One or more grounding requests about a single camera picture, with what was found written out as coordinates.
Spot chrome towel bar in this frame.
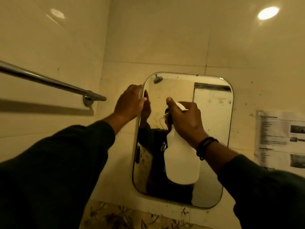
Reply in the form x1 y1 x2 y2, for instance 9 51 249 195
0 60 107 108

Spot person's right forearm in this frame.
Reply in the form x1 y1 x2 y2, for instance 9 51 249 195
198 140 305 229

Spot printed paper notice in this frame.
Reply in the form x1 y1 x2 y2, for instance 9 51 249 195
254 110 305 177

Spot white spray bottle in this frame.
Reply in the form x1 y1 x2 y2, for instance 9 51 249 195
164 102 201 185

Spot person's left hand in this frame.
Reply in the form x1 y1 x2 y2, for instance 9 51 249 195
114 84 148 122

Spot rounded wall mirror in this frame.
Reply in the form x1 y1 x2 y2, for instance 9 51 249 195
132 72 234 209

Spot person's right hand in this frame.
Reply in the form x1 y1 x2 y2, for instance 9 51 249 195
166 97 209 149

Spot person's left forearm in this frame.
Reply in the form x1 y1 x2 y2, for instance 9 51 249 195
0 113 130 229

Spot black wristband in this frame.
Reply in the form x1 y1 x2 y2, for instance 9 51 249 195
196 137 219 161

